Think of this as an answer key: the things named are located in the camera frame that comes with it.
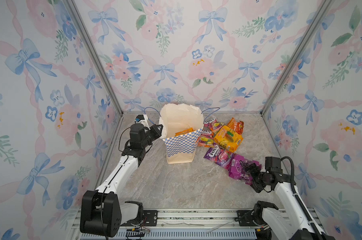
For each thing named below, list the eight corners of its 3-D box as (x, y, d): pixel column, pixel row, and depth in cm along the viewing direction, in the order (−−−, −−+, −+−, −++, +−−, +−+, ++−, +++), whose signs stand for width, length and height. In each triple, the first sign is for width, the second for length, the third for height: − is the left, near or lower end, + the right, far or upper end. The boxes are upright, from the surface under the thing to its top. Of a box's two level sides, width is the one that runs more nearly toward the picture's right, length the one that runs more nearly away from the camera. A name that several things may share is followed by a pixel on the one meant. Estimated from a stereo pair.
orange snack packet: (225, 129, 112) (227, 123, 106) (230, 122, 116) (232, 116, 110) (239, 136, 107) (242, 131, 102) (244, 129, 111) (247, 123, 106)
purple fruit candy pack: (202, 157, 98) (203, 154, 95) (209, 144, 104) (210, 142, 101) (228, 170, 92) (229, 168, 89) (234, 156, 98) (235, 154, 95)
